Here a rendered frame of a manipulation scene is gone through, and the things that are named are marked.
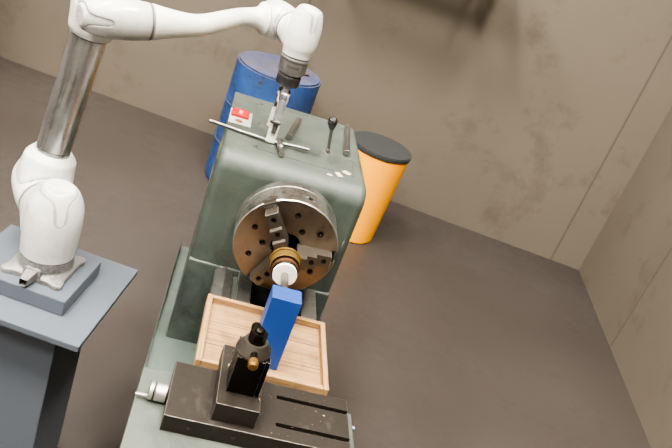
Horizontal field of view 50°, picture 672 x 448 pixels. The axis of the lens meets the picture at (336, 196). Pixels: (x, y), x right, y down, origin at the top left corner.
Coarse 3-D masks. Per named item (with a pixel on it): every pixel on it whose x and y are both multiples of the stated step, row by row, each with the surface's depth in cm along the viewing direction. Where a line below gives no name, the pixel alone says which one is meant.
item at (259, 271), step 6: (264, 258) 213; (258, 264) 213; (264, 264) 210; (252, 270) 214; (258, 270) 210; (264, 270) 208; (252, 276) 211; (258, 276) 211; (264, 276) 209; (270, 276) 209; (258, 282) 212
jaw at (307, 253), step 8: (296, 248) 211; (304, 248) 210; (312, 248) 211; (320, 248) 213; (304, 256) 206; (312, 256) 207; (320, 256) 209; (328, 256) 210; (304, 264) 205; (312, 264) 208; (320, 264) 210; (328, 264) 210
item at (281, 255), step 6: (276, 252) 202; (282, 252) 201; (288, 252) 201; (294, 252) 203; (270, 258) 203; (276, 258) 200; (282, 258) 199; (288, 258) 199; (294, 258) 200; (300, 258) 204; (270, 264) 201; (276, 264) 197; (294, 264) 198; (300, 264) 205; (270, 270) 202
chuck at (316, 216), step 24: (264, 192) 212; (288, 192) 209; (240, 216) 210; (264, 216) 207; (288, 216) 207; (312, 216) 208; (240, 240) 210; (264, 240) 211; (312, 240) 211; (336, 240) 212; (240, 264) 214
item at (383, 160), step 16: (368, 144) 449; (384, 144) 460; (400, 144) 471; (368, 160) 442; (384, 160) 439; (400, 160) 444; (368, 176) 446; (384, 176) 446; (400, 176) 455; (368, 192) 450; (384, 192) 453; (368, 208) 456; (384, 208) 465; (368, 224) 464; (352, 240) 467; (368, 240) 474
